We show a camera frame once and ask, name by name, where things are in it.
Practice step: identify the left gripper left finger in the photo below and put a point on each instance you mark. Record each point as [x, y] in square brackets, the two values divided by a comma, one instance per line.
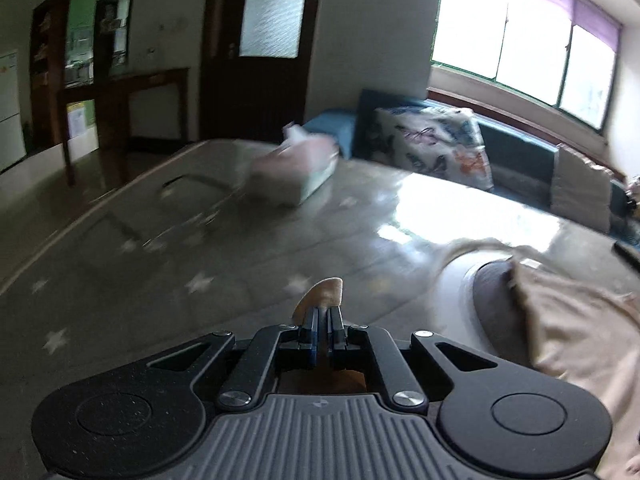
[254, 371]

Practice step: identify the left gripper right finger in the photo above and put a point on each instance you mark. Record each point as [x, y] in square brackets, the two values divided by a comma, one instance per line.
[371, 356]

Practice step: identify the cream beige garment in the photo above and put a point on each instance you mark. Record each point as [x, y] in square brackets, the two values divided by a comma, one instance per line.
[582, 326]

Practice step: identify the black round induction cooker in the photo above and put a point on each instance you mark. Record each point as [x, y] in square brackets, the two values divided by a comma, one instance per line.
[474, 304]

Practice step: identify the grey quilted star tablecloth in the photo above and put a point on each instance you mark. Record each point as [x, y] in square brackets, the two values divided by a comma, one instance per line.
[182, 251]

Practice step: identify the tissue pack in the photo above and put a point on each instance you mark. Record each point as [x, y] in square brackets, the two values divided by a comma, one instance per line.
[296, 169]

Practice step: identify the butterfly print pillow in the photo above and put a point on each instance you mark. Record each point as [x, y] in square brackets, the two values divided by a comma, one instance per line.
[439, 141]

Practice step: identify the blue sofa bench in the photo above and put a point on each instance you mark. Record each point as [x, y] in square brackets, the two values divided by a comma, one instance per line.
[521, 165]

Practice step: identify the black remote control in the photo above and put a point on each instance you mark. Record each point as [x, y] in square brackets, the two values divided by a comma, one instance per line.
[627, 253]

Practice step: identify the plain beige pillow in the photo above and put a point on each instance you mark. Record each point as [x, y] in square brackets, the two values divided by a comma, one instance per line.
[586, 193]

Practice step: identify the dark wooden side table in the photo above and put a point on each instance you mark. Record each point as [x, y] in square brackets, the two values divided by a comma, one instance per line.
[113, 98]

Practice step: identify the white refrigerator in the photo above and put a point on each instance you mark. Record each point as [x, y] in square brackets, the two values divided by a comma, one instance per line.
[12, 147]

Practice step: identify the dark wooden door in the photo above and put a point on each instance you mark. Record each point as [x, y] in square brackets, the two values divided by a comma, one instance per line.
[254, 67]

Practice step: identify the window with green frame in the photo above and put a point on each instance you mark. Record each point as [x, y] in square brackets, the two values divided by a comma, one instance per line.
[562, 53]

